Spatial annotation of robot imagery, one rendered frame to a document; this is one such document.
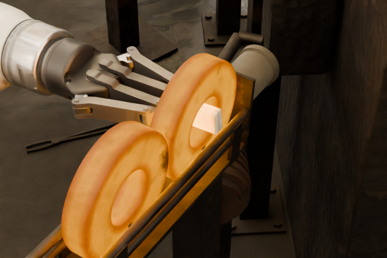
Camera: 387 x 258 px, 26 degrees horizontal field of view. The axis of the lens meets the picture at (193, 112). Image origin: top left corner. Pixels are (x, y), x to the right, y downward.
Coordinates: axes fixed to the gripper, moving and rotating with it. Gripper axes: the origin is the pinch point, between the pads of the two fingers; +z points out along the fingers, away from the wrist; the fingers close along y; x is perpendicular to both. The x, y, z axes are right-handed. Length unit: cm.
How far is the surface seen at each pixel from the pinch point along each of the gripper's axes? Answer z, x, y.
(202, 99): 2.0, 3.4, 0.8
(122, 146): 1.9, 8.3, 15.2
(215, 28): -56, -66, -93
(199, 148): 1.3, -4.2, 1.2
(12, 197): -64, -66, -20
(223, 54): -10.2, -11.1, -23.3
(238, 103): 1.8, -3.7, -7.4
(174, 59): -59, -66, -77
